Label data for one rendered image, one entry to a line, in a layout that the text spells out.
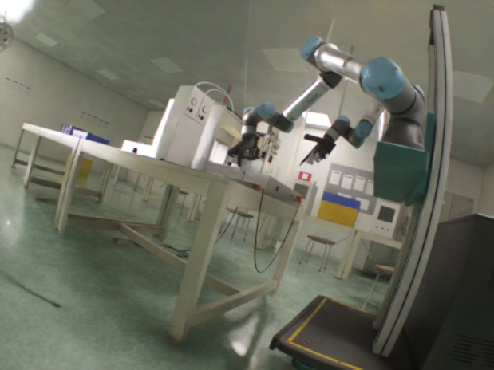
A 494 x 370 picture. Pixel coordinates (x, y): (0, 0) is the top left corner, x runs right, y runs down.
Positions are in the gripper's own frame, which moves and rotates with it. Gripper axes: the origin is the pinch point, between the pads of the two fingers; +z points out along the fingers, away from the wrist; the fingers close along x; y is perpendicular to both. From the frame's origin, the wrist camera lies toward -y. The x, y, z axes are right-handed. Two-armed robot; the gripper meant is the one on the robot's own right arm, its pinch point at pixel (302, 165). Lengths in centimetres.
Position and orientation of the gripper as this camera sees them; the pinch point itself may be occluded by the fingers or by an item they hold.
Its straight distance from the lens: 132.6
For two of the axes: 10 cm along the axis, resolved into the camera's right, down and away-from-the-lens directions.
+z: -6.7, 7.5, -0.1
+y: 7.5, 6.7, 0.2
